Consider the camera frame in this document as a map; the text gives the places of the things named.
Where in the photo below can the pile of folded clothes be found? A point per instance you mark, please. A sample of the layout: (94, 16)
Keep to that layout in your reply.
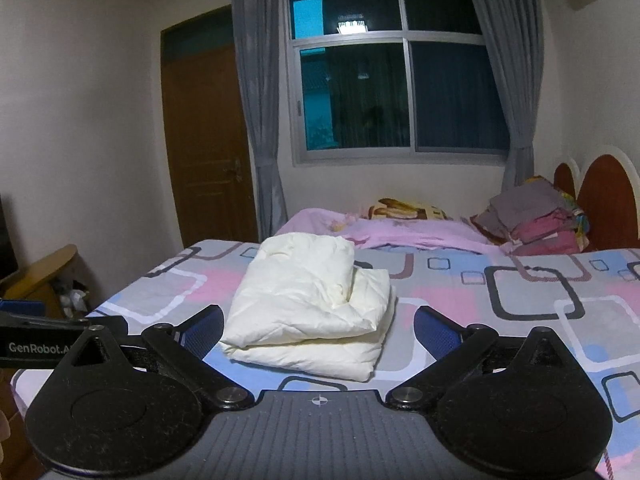
(535, 215)

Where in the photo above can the yellow printed pillow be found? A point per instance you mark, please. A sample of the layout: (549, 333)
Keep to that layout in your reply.
(407, 210)

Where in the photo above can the person's left hand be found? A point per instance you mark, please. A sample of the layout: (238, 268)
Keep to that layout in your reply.
(3, 425)

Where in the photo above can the white plastic bag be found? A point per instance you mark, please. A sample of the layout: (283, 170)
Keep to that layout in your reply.
(72, 302)

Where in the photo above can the brown wooden door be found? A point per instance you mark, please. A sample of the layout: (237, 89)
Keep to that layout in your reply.
(210, 150)

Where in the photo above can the black television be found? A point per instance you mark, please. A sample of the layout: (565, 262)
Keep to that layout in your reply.
(7, 240)

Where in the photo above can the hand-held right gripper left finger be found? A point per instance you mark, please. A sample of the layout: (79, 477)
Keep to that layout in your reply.
(205, 332)

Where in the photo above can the bed with patterned sheet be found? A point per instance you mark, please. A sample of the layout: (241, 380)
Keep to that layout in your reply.
(500, 320)

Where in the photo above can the white puffer jacket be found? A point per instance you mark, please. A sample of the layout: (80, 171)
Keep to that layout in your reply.
(300, 300)

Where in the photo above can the white framed window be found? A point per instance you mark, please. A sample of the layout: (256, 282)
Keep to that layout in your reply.
(400, 75)

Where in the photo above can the brown and white headboard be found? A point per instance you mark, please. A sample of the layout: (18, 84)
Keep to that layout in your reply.
(607, 200)

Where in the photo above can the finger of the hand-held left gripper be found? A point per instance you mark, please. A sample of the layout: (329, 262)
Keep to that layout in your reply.
(22, 308)
(55, 323)

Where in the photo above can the wooden side furniture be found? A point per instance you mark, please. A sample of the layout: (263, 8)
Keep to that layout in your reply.
(40, 270)

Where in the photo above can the pink blanket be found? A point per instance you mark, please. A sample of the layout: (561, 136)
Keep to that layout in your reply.
(400, 232)

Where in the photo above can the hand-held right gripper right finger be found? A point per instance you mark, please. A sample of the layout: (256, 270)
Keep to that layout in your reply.
(437, 332)

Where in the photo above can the grey curtain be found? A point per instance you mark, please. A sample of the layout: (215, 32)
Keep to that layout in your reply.
(515, 70)
(257, 100)

